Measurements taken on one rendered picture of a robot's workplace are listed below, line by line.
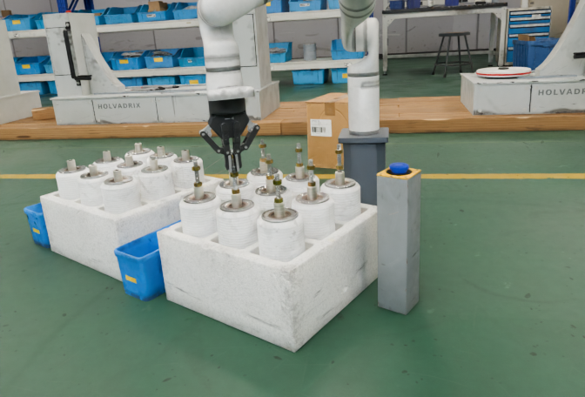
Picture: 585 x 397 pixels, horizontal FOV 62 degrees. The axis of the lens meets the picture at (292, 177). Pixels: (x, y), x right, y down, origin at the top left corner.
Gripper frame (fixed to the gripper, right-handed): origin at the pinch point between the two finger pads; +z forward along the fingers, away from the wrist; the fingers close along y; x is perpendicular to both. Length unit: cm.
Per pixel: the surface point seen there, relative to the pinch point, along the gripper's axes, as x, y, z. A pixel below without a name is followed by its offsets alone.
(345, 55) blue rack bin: -417, -203, 5
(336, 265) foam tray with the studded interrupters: 10.7, -18.3, 23.0
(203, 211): -4.8, 7.0, 11.6
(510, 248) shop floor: -1, -74, 35
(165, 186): -37.2, 13.7, 14.0
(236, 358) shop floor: 17.3, 6.1, 35.0
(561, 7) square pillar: -422, -500, -31
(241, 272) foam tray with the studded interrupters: 10.3, 2.2, 20.4
